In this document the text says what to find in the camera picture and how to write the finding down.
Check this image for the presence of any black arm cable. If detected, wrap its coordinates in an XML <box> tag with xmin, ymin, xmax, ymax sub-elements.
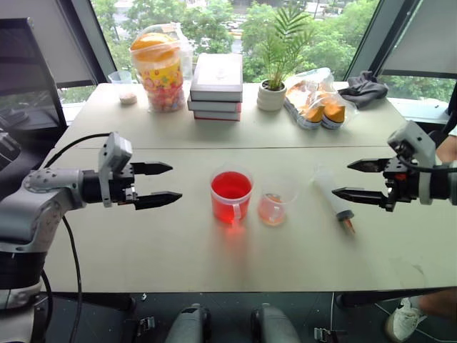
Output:
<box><xmin>394</xmin><ymin>141</ymin><xmax>457</xmax><ymax>174</ymax></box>
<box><xmin>41</xmin><ymin>132</ymin><xmax>111</xmax><ymax>343</ymax></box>

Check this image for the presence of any plastic bag of orange cones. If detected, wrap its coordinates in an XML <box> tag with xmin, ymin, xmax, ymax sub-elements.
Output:
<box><xmin>283</xmin><ymin>67</ymin><xmax>358</xmax><ymax>131</ymax></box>

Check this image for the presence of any bagged colourful candy jar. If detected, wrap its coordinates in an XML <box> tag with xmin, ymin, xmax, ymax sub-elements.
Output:
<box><xmin>129</xmin><ymin>22</ymin><xmax>194</xmax><ymax>114</ymax></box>

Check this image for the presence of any beaker of red liquid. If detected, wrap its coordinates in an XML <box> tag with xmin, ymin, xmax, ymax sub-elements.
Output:
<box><xmin>209</xmin><ymin>162</ymin><xmax>254</xmax><ymax>229</ymax></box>

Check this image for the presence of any person's bare leg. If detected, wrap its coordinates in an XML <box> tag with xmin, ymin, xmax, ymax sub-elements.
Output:
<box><xmin>416</xmin><ymin>289</ymin><xmax>457</xmax><ymax>319</ymax></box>

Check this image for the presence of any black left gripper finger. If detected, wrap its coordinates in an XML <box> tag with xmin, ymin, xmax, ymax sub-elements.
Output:
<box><xmin>130</xmin><ymin>161</ymin><xmax>174</xmax><ymax>177</ymax></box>
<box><xmin>133</xmin><ymin>192</ymin><xmax>184</xmax><ymax>211</ymax></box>

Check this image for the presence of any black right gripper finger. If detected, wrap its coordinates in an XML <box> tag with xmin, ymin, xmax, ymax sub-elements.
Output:
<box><xmin>331</xmin><ymin>187</ymin><xmax>389</xmax><ymax>206</ymax></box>
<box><xmin>346</xmin><ymin>158</ymin><xmax>392</xmax><ymax>174</ymax></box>

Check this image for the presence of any green palm plant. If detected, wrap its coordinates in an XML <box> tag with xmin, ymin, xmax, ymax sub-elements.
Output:
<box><xmin>257</xmin><ymin>2</ymin><xmax>317</xmax><ymax>90</ymax></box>

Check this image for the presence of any clear empty measuring cup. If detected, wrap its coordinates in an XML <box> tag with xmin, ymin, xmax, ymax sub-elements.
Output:
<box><xmin>107</xmin><ymin>70</ymin><xmax>134</xmax><ymax>86</ymax></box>

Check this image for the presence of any dark grey cloth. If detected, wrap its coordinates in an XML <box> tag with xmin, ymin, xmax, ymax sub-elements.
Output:
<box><xmin>337</xmin><ymin>70</ymin><xmax>389</xmax><ymax>110</ymax></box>

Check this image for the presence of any white sneaker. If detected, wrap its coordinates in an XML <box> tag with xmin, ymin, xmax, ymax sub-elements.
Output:
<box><xmin>384</xmin><ymin>297</ymin><xmax>428</xmax><ymax>343</ymax></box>

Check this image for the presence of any black computer monitor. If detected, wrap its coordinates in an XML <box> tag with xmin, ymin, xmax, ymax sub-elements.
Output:
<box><xmin>0</xmin><ymin>17</ymin><xmax>68</xmax><ymax>136</ymax></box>

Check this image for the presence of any clear plastic syringe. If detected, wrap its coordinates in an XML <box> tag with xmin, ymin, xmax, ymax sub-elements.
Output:
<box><xmin>311</xmin><ymin>164</ymin><xmax>357</xmax><ymax>235</ymax></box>

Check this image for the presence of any grey rounded robot leg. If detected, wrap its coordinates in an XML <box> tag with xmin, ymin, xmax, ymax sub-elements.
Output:
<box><xmin>249</xmin><ymin>302</ymin><xmax>301</xmax><ymax>343</ymax></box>
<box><xmin>164</xmin><ymin>303</ymin><xmax>212</xmax><ymax>343</ymax></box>

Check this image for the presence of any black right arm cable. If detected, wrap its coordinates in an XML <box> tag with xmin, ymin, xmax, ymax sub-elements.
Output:
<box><xmin>394</xmin><ymin>141</ymin><xmax>457</xmax><ymax>174</ymax></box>

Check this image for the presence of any white ribbed plant pot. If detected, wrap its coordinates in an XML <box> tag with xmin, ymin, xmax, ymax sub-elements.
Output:
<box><xmin>256</xmin><ymin>79</ymin><xmax>288</xmax><ymax>112</ymax></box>

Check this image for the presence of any red-edged bottom book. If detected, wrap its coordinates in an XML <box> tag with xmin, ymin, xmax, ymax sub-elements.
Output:
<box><xmin>193</xmin><ymin>109</ymin><xmax>241</xmax><ymax>122</ymax></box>

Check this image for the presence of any middle stacked book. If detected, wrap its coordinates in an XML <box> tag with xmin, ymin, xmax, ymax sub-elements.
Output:
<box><xmin>186</xmin><ymin>96</ymin><xmax>242</xmax><ymax>113</ymax></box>

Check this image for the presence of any small clear beaker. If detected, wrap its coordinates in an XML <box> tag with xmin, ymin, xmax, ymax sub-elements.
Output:
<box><xmin>257</xmin><ymin>174</ymin><xmax>300</xmax><ymax>227</ymax></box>

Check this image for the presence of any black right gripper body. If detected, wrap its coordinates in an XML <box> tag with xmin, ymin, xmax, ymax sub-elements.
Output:
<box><xmin>380</xmin><ymin>154</ymin><xmax>421</xmax><ymax>213</ymax></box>

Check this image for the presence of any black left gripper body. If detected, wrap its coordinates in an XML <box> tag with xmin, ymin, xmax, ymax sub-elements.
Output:
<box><xmin>113</xmin><ymin>162</ymin><xmax>139</xmax><ymax>207</ymax></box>

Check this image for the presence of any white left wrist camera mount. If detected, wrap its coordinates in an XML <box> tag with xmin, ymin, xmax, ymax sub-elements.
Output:
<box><xmin>97</xmin><ymin>131</ymin><xmax>134</xmax><ymax>209</ymax></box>

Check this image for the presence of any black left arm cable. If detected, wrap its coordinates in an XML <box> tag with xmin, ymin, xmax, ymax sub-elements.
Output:
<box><xmin>41</xmin><ymin>132</ymin><xmax>111</xmax><ymax>343</ymax></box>

